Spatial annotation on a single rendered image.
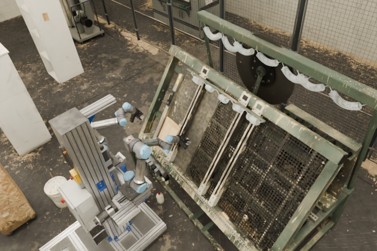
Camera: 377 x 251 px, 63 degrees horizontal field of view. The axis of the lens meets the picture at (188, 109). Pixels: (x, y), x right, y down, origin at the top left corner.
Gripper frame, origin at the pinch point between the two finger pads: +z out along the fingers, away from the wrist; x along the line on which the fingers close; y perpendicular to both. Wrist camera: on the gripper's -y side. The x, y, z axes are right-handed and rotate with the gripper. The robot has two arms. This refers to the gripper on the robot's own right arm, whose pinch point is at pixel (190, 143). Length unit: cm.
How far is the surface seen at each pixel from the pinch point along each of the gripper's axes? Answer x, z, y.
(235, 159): -37, -3, -49
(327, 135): -114, 12, -79
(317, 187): -85, -3, -111
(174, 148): 22.7, 1.1, 10.3
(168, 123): 16.8, 4.1, 43.4
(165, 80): -13, -4, 87
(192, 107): -27.6, -5.9, 26.6
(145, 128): 52, 4, 66
